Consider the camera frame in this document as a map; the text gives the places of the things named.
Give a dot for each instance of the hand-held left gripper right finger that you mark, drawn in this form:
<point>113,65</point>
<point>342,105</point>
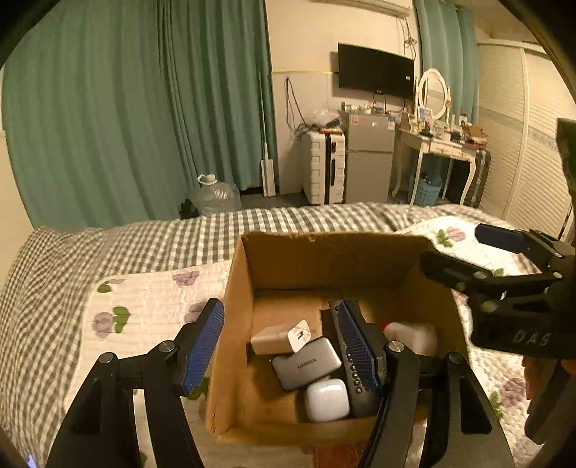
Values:
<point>357,346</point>

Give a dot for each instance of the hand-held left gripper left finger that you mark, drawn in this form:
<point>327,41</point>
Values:
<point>202,346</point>

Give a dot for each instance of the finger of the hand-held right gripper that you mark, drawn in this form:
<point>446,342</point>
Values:
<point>445,270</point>
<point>497,237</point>

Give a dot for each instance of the dark grey remote control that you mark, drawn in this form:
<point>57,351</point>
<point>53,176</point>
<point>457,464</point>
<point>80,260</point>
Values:
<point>366,402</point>

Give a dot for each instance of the brown cardboard box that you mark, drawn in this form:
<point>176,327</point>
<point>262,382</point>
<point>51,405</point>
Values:
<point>288,265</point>

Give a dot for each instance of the grey power adapter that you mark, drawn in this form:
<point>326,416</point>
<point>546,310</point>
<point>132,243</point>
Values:
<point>301,364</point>

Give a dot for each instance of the white rounded box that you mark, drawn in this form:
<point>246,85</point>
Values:
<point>416,337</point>

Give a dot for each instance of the dark hard suitcase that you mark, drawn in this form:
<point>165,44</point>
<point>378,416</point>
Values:
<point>478,180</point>

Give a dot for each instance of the white earbuds case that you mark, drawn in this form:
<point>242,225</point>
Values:
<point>326,400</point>

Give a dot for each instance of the white floral quilt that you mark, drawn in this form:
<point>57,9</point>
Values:
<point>153,297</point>

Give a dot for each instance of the blue laundry basket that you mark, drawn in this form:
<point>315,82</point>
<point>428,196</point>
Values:
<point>425,186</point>

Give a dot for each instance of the white louvred wardrobe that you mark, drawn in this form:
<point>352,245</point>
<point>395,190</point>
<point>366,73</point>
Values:
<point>517,135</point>

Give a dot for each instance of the white vanity table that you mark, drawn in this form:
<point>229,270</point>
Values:
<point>427,144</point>

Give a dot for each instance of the silver small fridge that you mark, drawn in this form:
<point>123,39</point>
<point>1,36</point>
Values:
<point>369,157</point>

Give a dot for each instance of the clear large water bottle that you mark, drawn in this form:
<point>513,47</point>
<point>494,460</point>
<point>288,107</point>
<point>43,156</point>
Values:
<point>216,195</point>

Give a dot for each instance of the white oval vanity mirror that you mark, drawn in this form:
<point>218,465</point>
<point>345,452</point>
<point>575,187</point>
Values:
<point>434,90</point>

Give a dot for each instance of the white hard suitcase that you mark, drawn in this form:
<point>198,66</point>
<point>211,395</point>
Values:
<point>321,166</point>

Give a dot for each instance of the white flat mop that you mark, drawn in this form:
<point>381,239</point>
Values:
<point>267,175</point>

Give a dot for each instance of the clear plastic bag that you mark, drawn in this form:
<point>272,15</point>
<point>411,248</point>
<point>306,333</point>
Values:
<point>321,118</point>

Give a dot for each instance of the narrow green curtain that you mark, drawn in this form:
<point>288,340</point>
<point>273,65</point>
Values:
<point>443,40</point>

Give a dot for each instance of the wide green curtain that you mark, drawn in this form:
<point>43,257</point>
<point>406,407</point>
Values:
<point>112,112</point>

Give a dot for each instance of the cream wall charger with plug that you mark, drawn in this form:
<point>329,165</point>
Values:
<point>270,342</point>

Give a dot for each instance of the black wall television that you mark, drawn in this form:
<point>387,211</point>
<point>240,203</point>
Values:
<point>375,71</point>

